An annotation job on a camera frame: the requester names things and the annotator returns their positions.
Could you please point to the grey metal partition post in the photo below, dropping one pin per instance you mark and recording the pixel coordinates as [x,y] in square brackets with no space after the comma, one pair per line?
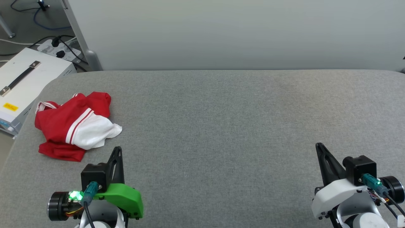
[80,34]

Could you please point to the yellow warning label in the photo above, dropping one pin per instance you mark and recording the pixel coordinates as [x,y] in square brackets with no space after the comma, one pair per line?
[10,106]

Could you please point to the grey metal stand leg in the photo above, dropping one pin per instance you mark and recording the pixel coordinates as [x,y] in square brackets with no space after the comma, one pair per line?
[7,27]

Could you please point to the white equipment case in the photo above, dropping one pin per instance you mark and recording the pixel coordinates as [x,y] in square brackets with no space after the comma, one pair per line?
[41,79]

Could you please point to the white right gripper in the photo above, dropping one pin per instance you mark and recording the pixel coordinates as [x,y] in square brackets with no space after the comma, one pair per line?
[335,194]

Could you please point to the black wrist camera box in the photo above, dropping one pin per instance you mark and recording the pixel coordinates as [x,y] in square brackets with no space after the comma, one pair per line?
[360,166]
[93,172]

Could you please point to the white power strip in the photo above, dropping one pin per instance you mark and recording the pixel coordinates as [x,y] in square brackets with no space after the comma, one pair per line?
[50,49]

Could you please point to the red and white basketball jersey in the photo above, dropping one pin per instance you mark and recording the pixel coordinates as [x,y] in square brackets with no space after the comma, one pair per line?
[60,123]

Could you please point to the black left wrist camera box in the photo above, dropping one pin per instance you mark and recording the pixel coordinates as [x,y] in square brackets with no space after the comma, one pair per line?
[93,172]

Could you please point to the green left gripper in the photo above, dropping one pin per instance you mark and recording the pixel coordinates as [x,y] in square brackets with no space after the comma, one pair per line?
[126,198]

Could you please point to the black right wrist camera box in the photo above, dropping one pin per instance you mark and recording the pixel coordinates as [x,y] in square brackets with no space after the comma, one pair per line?
[360,166]

